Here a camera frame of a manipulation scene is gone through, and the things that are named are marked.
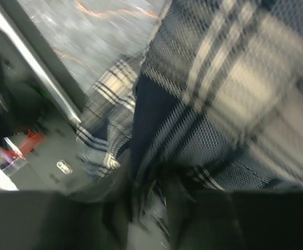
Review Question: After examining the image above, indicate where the navy plaid skirt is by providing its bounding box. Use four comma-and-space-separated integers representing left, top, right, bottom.
77, 1, 303, 190

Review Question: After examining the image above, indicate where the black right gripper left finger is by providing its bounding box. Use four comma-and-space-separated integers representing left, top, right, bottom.
0, 149, 134, 250

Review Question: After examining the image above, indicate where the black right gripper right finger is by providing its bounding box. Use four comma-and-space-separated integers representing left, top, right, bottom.
164, 179, 303, 249

